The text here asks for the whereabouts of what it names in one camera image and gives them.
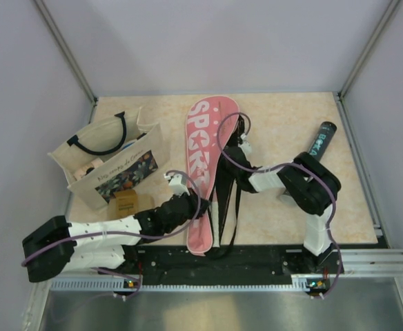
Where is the pink racket cover bag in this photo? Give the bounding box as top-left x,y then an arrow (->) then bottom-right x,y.
186,95 -> 248,259

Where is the black shuttlecock tube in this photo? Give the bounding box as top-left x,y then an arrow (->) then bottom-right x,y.
279,121 -> 337,207

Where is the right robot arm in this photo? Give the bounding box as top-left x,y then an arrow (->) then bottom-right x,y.
219,146 -> 342,273

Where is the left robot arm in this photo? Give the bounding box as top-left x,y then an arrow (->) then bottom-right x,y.
21,190 -> 210,283

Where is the brown cardboard box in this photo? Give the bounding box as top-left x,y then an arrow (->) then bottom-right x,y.
108,190 -> 155,220

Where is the beige floral tote bag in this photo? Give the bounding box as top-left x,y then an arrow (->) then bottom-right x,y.
49,108 -> 170,211

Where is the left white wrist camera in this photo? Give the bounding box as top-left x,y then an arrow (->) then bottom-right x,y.
164,170 -> 189,196

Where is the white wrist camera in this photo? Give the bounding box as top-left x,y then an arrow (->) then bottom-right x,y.
238,133 -> 252,157
164,170 -> 189,196

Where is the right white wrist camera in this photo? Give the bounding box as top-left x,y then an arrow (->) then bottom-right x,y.
238,133 -> 252,157

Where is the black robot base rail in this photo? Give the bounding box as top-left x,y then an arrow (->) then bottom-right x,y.
113,245 -> 340,286

